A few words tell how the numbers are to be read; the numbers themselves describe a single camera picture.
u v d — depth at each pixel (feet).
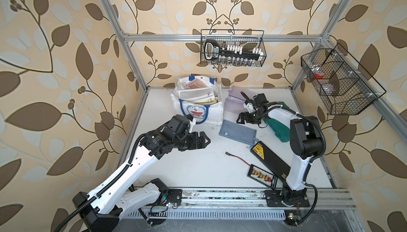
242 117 2.92
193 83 3.18
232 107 3.57
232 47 2.71
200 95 3.13
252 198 2.47
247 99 2.97
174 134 1.70
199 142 2.01
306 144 1.69
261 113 2.45
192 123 2.17
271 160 2.77
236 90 3.92
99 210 1.24
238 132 3.22
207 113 2.87
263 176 2.59
